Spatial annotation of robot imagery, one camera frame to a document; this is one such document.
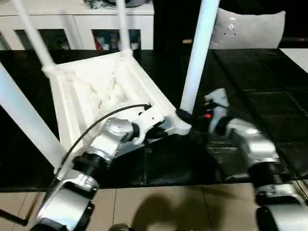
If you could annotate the white plastic table leg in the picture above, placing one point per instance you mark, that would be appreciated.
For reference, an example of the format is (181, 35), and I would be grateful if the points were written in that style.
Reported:
(124, 29)
(33, 36)
(197, 55)
(26, 115)

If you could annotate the white plastic table top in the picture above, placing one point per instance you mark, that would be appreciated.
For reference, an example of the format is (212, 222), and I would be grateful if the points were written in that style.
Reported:
(84, 84)

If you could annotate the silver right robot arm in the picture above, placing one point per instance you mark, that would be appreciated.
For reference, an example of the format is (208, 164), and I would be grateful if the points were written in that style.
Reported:
(260, 149)

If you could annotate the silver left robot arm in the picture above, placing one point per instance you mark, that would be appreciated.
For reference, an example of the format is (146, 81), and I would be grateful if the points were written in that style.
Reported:
(108, 139)

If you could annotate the black work mat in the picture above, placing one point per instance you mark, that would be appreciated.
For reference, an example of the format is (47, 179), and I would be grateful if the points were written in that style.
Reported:
(252, 79)

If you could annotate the black cabinet with gold label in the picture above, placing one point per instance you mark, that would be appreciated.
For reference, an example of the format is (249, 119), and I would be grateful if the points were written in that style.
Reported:
(173, 24)

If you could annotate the grey cushion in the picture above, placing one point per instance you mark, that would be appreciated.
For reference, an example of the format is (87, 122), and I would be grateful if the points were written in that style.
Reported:
(250, 29)

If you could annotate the white flat panel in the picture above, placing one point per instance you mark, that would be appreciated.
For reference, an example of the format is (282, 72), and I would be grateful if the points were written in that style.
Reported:
(296, 57)

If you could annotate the black bar with red light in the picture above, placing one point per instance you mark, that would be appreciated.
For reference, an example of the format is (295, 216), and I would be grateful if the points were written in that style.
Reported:
(296, 39)

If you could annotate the round grey appliance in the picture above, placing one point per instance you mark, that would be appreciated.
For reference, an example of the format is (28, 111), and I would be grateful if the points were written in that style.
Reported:
(136, 2)

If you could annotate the white sideboard with glass doors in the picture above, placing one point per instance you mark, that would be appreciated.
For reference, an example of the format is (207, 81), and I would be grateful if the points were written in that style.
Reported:
(72, 21)

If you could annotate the bag of black parts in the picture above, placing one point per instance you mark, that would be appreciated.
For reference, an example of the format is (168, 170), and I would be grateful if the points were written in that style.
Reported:
(93, 3)

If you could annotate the black metal rod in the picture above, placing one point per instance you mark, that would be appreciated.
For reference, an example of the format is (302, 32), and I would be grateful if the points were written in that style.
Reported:
(14, 217)

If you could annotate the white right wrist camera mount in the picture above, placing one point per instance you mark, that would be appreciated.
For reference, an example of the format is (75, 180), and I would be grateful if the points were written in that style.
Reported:
(220, 103)

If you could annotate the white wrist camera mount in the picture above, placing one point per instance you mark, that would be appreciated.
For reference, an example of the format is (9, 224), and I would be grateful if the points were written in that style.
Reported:
(149, 119)
(220, 103)

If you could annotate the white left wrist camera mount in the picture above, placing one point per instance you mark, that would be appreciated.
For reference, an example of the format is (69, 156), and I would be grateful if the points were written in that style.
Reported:
(149, 119)

